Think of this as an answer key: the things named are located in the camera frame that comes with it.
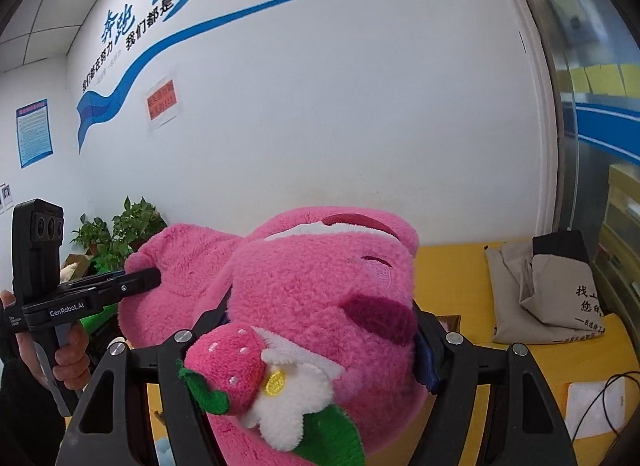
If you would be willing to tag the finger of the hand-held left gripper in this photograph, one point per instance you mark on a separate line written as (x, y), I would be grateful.
(142, 280)

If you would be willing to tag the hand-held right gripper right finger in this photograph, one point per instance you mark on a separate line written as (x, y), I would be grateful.
(427, 361)

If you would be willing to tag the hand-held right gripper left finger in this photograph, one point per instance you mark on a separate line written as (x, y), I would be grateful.
(207, 321)

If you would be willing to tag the pink plush bear with strawberry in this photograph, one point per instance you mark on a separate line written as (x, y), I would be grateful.
(310, 286)

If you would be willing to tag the person's left forearm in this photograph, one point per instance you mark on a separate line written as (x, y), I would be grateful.
(25, 416)

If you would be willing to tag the person's left hand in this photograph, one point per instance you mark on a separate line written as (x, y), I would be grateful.
(75, 356)

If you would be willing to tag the green object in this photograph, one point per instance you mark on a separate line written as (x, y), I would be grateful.
(102, 313)

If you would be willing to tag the large green potted plant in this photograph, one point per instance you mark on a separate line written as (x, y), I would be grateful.
(137, 223)

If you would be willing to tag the small green potted plant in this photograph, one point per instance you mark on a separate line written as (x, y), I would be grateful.
(92, 236)

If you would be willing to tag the small white photo notice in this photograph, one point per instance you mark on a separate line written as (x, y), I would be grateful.
(6, 198)

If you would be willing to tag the blue notice poster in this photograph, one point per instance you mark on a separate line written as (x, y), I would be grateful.
(33, 133)

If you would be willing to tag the beige and black tote bag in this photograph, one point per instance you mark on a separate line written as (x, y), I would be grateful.
(540, 296)

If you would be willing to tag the white paper sheet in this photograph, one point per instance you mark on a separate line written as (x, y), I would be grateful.
(592, 408)

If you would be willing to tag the red and white notice paper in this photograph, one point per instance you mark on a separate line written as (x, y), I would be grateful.
(161, 101)

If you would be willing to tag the yellow sticky notes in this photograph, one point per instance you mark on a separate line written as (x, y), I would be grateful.
(602, 78)

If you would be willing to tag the blue ribbon wall decal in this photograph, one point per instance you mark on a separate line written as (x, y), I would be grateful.
(125, 80)

